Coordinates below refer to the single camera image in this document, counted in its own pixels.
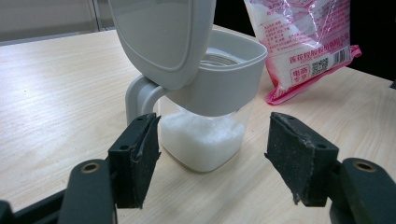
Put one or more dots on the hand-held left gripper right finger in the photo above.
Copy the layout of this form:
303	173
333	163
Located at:
299	155

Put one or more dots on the white sugar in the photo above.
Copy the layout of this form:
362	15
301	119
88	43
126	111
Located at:
199	140

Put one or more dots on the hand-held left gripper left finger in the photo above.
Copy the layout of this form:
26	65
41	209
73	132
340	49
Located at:
134	161

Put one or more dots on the pink and white sugar bag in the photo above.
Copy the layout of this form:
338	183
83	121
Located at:
299	46

